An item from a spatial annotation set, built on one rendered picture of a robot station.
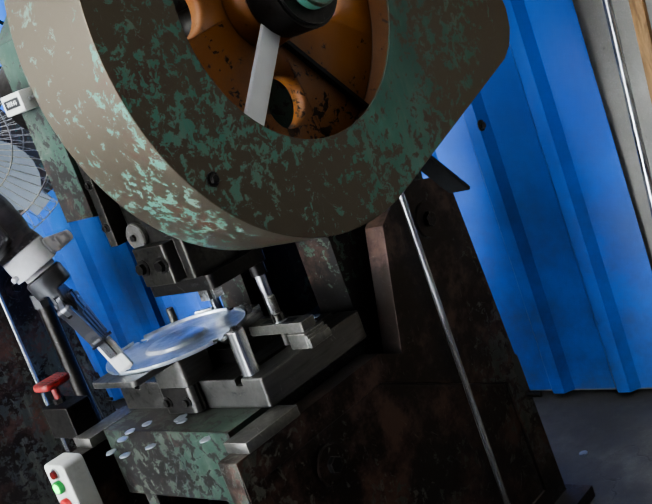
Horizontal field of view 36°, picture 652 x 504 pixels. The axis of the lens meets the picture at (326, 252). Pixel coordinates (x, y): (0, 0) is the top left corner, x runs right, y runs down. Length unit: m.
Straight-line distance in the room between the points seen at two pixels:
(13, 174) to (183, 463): 1.02
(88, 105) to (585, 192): 1.66
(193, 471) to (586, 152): 1.39
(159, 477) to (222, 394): 0.23
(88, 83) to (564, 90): 1.59
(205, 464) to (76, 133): 0.71
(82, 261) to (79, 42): 3.04
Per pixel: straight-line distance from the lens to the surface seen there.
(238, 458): 1.77
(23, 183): 2.70
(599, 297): 2.89
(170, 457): 2.01
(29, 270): 1.87
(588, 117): 2.74
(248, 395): 1.89
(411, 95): 1.87
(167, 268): 1.95
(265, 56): 1.64
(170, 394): 2.01
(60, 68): 1.48
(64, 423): 2.21
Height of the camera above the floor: 1.24
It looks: 12 degrees down
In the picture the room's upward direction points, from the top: 20 degrees counter-clockwise
